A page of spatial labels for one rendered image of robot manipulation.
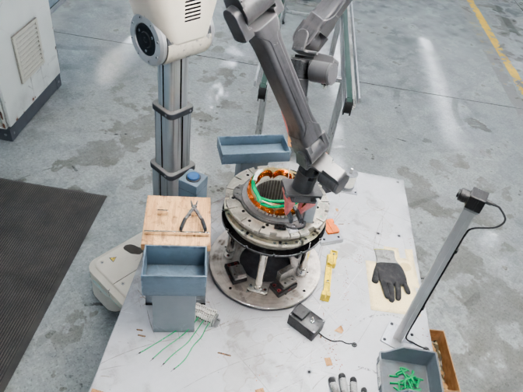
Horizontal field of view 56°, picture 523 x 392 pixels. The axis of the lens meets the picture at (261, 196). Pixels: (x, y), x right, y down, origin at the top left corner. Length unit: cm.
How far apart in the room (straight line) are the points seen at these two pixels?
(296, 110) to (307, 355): 78
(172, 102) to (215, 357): 82
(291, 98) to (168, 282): 58
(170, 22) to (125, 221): 169
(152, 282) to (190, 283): 10
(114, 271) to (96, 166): 114
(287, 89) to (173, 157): 82
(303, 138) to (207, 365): 72
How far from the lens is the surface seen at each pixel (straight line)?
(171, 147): 175
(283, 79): 103
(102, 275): 237
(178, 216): 145
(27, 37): 365
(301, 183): 125
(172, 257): 140
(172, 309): 144
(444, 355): 252
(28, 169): 339
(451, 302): 293
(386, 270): 180
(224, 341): 153
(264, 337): 155
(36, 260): 281
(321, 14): 132
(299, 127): 110
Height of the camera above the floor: 208
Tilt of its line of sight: 42 degrees down
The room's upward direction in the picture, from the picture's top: 9 degrees clockwise
